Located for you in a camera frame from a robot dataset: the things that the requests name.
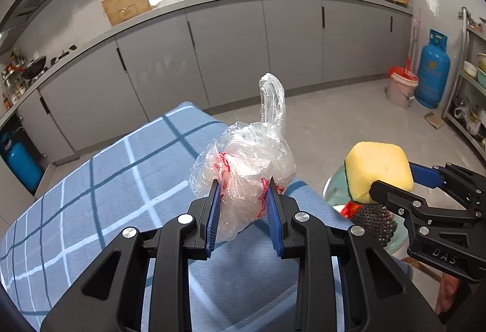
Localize pink mop handle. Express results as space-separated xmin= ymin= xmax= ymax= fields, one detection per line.
xmin=406 ymin=9 xmax=422 ymax=70

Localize green round basin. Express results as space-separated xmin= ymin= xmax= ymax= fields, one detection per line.
xmin=323 ymin=167 xmax=414 ymax=260

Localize large wooden cutting board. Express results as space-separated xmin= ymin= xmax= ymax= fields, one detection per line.
xmin=101 ymin=0 xmax=152 ymax=27

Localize grey kitchen counter cabinets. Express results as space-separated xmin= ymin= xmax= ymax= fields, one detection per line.
xmin=0 ymin=0 xmax=414 ymax=200

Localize blue checked tablecloth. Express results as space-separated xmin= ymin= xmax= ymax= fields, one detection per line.
xmin=0 ymin=101 xmax=412 ymax=332

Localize person's right hand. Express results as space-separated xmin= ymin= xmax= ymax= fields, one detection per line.
xmin=435 ymin=273 xmax=471 ymax=315

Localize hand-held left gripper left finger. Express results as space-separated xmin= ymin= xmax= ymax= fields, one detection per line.
xmin=40 ymin=179 xmax=221 ymax=332

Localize spice rack with bottles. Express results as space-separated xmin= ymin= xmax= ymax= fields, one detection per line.
xmin=0 ymin=49 xmax=27 ymax=110

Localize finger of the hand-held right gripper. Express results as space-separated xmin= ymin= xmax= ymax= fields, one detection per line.
xmin=409 ymin=162 xmax=486 ymax=213
xmin=370 ymin=180 xmax=479 ymax=228

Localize white bucket with red liner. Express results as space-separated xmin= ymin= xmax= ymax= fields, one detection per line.
xmin=386 ymin=66 xmax=419 ymax=108

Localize black wok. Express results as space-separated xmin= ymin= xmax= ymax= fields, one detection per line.
xmin=23 ymin=56 xmax=48 ymax=79

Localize blue gas cylinder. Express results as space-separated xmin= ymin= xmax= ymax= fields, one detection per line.
xmin=415 ymin=29 xmax=451 ymax=108
xmin=0 ymin=129 xmax=43 ymax=196

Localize dark stove burners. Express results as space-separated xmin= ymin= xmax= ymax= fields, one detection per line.
xmin=49 ymin=45 xmax=78 ymax=65

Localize yellow sponge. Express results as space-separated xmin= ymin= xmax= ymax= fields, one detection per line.
xmin=344 ymin=141 xmax=414 ymax=204

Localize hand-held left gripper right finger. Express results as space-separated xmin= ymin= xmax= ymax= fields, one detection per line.
xmin=265 ymin=176 xmax=444 ymax=332

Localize metal storage shelf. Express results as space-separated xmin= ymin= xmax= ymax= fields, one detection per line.
xmin=442 ymin=7 xmax=486 ymax=162

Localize black mesh sleeve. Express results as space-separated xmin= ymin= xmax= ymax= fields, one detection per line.
xmin=351 ymin=203 xmax=399 ymax=247

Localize cardboard scrap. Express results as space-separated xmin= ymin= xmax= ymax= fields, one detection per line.
xmin=423 ymin=112 xmax=445 ymax=129

